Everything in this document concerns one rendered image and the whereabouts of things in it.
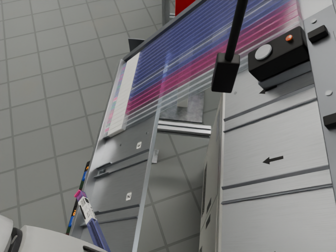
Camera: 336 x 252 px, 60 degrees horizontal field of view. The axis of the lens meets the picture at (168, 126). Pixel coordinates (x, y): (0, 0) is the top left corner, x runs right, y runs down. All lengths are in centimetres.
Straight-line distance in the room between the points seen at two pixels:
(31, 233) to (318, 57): 32
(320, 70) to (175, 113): 135
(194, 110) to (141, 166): 111
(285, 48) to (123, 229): 39
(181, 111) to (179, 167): 34
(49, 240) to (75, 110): 149
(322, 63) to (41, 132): 154
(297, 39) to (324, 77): 9
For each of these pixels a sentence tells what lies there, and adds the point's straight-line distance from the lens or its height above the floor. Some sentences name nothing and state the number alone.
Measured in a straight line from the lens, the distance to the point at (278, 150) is 38.
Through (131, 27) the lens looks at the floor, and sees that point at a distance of 215.
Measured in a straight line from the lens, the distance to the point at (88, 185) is 70.
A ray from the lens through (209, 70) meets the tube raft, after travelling 54.
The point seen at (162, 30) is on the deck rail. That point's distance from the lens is 80.
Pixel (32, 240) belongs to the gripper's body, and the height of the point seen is 112.
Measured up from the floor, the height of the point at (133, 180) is 83.
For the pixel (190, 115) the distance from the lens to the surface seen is 163.
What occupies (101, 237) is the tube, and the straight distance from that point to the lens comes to 45.
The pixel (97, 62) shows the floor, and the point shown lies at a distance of 195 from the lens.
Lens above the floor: 137
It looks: 58 degrees down
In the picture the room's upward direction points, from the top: straight up
